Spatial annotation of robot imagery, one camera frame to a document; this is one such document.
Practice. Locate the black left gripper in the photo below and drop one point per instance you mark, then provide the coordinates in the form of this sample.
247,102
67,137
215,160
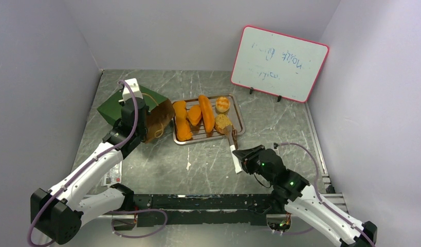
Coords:
147,111

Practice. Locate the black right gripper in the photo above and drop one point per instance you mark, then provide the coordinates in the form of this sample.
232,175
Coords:
248,157

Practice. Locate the silver metal tongs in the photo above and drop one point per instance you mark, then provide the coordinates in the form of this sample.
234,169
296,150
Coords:
228,132

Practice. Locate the green brown paper bag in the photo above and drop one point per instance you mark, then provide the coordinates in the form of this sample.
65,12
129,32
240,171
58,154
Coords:
160,111

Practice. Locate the tan round fake bun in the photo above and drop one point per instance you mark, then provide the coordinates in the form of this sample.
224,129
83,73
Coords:
221,122

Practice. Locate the orange fake bread loaf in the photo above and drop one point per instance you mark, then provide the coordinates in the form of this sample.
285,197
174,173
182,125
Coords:
183,131

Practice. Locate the long orange fake baguette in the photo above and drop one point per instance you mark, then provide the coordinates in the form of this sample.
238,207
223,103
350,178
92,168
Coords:
207,113

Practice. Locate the round orange fake bun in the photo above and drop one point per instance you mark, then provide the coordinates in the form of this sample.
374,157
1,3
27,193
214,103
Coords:
222,104

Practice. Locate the silver metal tray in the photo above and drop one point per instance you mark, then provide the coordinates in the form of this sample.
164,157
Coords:
198,132

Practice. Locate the orange fake croissant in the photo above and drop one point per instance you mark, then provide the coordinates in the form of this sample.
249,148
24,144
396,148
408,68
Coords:
194,115

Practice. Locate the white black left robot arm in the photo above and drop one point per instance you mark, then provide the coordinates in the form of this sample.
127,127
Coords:
62,210

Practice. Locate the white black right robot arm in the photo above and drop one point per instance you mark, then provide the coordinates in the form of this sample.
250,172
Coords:
294,194

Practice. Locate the white plastic packet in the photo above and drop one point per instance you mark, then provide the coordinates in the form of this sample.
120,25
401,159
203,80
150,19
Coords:
113,176

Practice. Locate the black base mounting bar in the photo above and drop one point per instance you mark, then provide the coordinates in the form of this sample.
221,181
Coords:
150,210

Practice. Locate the red framed whiteboard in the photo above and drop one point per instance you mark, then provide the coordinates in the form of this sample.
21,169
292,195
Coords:
278,64

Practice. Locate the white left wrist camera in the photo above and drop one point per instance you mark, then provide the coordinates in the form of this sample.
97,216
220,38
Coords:
131,88

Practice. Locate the aluminium frame rail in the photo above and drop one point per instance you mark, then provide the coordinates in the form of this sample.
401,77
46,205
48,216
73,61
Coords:
226,202

